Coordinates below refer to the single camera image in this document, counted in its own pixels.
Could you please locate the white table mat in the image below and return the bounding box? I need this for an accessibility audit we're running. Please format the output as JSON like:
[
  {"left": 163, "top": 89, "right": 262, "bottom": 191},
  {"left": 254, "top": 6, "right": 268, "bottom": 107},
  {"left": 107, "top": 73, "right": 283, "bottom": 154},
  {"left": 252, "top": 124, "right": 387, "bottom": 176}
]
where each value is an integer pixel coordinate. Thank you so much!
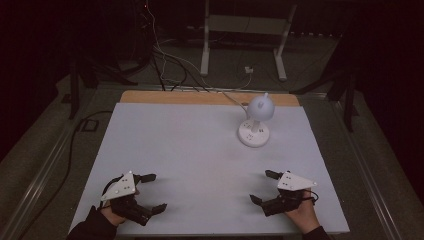
[{"left": 68, "top": 101, "right": 351, "bottom": 236}]

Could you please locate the thin white cable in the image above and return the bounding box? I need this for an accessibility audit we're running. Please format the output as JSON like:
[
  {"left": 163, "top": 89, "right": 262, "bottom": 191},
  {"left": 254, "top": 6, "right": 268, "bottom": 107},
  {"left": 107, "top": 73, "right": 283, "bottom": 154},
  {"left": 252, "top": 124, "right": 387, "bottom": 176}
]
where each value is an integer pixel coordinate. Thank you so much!
[{"left": 145, "top": 0, "right": 252, "bottom": 91}]

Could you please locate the aluminium frame rail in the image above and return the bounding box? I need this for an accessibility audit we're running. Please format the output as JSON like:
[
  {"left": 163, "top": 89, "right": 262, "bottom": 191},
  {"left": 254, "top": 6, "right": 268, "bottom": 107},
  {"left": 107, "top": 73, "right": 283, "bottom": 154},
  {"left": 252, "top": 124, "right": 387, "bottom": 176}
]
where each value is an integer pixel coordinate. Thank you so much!
[
  {"left": 329, "top": 98, "right": 401, "bottom": 240},
  {"left": 0, "top": 87, "right": 101, "bottom": 240}
]

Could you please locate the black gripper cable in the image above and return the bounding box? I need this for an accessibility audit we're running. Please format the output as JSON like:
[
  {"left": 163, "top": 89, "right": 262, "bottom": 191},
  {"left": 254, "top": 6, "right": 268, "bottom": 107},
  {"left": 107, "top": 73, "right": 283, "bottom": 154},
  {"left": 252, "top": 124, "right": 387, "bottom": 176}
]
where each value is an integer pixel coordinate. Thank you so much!
[{"left": 301, "top": 190, "right": 320, "bottom": 205}]

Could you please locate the person's right hand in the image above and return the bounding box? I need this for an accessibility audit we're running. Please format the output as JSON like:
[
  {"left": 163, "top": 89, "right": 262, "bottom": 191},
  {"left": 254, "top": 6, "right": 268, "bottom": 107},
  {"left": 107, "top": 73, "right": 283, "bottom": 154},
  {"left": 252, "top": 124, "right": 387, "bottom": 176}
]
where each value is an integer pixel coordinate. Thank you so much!
[{"left": 284, "top": 188, "right": 321, "bottom": 235}]

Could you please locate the black square bracket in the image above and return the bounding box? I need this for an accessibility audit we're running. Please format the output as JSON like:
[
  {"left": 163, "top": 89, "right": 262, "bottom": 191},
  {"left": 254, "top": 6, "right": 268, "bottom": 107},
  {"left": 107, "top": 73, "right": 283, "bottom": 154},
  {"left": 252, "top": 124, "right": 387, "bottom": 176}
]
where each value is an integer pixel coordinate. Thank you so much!
[{"left": 79, "top": 118, "right": 100, "bottom": 133}]

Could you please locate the black metal stand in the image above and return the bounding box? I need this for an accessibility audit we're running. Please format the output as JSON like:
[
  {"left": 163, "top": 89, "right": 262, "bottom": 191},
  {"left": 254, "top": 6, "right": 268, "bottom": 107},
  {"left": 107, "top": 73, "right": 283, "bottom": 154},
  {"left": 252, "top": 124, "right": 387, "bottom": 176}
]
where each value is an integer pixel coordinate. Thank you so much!
[
  {"left": 289, "top": 66, "right": 361, "bottom": 133},
  {"left": 68, "top": 54, "right": 139, "bottom": 121}
]

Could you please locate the black cable bundle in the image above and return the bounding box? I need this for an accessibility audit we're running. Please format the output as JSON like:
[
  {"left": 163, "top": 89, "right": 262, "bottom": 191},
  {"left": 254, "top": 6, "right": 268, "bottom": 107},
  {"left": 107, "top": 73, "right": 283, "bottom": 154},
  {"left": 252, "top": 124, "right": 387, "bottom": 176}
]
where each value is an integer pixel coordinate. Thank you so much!
[{"left": 150, "top": 46, "right": 209, "bottom": 93}]

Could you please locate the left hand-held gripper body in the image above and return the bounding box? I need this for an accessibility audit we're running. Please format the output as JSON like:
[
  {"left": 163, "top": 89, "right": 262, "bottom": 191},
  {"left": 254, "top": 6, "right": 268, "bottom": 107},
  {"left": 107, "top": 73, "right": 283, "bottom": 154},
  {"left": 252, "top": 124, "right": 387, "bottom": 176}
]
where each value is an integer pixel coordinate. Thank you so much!
[{"left": 100, "top": 171, "right": 155, "bottom": 227}]

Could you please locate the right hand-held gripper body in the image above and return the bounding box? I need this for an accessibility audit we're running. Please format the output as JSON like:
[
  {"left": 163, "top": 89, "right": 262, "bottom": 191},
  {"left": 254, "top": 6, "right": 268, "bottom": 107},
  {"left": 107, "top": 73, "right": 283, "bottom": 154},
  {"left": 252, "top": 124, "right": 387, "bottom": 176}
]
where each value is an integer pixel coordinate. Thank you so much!
[{"left": 261, "top": 170, "right": 318, "bottom": 218}]

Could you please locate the person's left hand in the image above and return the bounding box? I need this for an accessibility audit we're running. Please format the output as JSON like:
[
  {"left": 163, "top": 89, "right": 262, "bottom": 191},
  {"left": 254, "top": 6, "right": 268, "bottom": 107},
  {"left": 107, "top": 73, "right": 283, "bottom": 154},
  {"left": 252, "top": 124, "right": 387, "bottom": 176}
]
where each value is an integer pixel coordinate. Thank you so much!
[{"left": 99, "top": 204, "right": 128, "bottom": 228}]

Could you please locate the white lamp cable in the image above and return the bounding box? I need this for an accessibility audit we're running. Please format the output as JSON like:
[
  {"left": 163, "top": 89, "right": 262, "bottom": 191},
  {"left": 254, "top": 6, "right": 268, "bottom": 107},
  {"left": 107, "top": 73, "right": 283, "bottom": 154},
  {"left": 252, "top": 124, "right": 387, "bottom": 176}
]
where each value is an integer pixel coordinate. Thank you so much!
[{"left": 218, "top": 89, "right": 250, "bottom": 111}]

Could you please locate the white metal stand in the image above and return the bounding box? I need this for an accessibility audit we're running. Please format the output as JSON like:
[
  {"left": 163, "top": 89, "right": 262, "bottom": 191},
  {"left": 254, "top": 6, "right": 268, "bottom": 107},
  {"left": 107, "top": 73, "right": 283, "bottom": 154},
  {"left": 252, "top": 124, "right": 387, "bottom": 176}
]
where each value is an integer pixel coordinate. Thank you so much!
[{"left": 199, "top": 0, "right": 298, "bottom": 82}]

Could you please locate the long black floor cable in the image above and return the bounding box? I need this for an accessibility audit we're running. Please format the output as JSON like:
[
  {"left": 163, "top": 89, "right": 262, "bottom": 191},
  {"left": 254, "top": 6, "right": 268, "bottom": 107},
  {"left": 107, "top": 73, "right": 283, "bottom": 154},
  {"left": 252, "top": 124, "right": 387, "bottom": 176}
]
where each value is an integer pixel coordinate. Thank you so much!
[{"left": 18, "top": 109, "right": 114, "bottom": 240}]

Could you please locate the white desk lamp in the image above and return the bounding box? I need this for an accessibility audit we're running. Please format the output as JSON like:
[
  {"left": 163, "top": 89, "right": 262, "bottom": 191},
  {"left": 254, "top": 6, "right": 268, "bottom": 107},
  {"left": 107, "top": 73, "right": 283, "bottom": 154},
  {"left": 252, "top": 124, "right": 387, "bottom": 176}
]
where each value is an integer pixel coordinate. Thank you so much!
[{"left": 237, "top": 92, "right": 276, "bottom": 149}]

